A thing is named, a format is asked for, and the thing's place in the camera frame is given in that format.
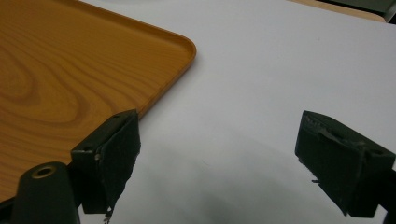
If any wood-grain orange tray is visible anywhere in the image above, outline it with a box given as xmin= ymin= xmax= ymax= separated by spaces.
xmin=0 ymin=0 xmax=197 ymax=202

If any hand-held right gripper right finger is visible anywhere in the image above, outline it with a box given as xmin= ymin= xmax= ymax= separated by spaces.
xmin=294 ymin=110 xmax=396 ymax=218

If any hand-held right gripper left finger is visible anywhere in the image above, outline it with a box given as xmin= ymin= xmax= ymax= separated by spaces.
xmin=70 ymin=108 xmax=142 ymax=224

